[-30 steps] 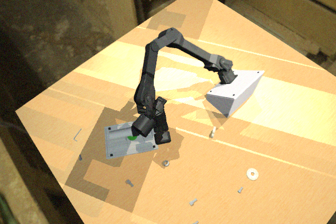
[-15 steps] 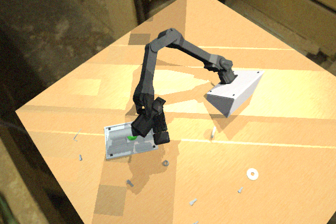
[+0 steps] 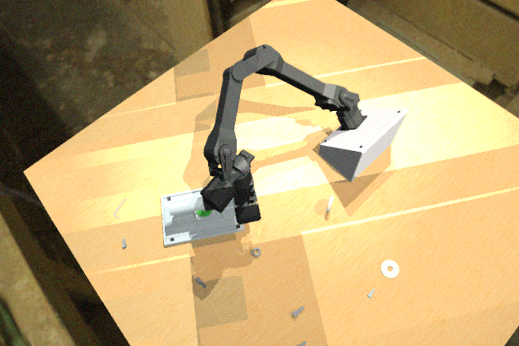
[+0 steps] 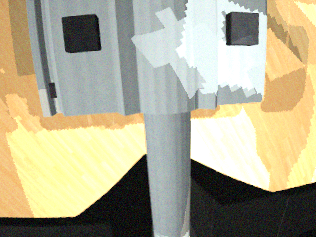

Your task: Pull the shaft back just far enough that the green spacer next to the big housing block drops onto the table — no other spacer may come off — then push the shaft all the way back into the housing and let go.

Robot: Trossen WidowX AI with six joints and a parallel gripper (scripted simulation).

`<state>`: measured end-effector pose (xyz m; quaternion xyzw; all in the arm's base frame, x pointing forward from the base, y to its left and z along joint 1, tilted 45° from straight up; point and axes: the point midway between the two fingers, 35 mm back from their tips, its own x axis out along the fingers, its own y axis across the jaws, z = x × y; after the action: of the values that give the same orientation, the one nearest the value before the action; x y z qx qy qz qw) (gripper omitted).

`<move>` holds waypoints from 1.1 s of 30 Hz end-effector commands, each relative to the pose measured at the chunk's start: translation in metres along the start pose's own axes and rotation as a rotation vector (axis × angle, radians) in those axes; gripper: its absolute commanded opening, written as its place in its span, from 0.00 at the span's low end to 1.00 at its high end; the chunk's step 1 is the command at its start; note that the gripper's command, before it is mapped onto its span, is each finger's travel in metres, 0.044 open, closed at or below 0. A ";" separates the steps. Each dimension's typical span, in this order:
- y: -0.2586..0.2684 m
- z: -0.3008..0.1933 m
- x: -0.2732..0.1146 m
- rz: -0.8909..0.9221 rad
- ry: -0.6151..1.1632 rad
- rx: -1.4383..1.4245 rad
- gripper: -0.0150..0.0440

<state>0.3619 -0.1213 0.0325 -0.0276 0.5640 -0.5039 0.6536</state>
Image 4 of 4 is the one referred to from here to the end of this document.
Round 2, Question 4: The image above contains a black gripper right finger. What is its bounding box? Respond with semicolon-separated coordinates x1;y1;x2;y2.
189;159;316;237

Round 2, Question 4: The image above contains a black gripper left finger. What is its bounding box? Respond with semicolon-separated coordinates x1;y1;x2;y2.
0;154;154;237

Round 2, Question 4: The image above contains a grey metal shaft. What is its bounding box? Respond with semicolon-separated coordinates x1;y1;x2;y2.
143;111;191;237

